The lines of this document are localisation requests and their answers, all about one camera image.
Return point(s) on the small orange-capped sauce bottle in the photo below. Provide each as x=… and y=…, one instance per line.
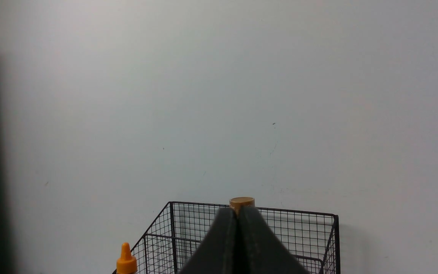
x=126, y=263

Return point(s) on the large brown cooking wine bottle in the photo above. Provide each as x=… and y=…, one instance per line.
x=239, y=202

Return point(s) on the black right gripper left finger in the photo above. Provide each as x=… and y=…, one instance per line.
x=215, y=253

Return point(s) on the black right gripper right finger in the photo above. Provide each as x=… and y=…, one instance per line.
x=260, y=251

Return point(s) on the black wire mesh rack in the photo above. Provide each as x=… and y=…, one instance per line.
x=175, y=234

